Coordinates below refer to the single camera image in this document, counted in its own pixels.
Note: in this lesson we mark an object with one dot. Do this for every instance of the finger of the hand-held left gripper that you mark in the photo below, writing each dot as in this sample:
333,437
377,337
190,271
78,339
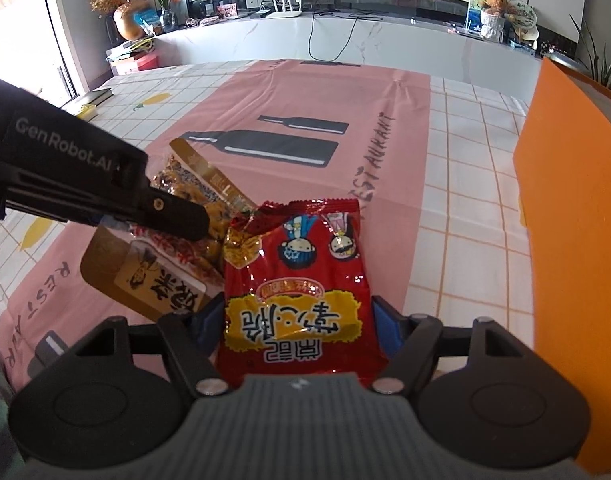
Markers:
180,220

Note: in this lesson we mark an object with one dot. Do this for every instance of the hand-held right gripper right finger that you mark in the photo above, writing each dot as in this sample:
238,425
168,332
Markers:
388,330

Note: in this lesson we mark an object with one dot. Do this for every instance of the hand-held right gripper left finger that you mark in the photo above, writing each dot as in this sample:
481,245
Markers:
208,325

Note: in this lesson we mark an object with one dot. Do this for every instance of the gold brown peanut packet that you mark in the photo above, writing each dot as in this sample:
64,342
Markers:
135,275

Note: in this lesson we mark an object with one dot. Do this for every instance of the red cartoon snack packet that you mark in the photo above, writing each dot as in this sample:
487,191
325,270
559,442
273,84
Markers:
295,280

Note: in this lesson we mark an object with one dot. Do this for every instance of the orange cardboard box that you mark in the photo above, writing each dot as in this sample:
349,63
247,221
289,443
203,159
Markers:
575,210

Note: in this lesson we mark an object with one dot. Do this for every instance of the red white box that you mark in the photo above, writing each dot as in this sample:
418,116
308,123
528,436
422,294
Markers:
145,62

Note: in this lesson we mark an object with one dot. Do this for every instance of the orange vase with dried flowers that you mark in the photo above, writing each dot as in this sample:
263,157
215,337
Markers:
128,22

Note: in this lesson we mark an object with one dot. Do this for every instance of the pink white checked tablecloth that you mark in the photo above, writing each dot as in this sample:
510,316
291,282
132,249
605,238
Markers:
385,110

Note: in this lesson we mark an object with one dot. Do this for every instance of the white router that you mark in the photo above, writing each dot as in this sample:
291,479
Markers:
285,14

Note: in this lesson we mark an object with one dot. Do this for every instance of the white marble TV cabinet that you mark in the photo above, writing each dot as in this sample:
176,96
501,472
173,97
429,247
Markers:
410,55

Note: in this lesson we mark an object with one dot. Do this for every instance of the colourful picture card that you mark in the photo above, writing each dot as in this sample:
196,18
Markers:
474,7

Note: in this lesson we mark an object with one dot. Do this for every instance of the tall potted green plant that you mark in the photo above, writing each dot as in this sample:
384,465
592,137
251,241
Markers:
605,72

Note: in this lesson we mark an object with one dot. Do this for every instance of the round white hand fan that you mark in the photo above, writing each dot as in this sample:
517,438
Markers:
524,16

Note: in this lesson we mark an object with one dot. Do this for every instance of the brown teddy bear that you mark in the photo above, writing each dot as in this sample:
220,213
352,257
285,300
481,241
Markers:
494,2

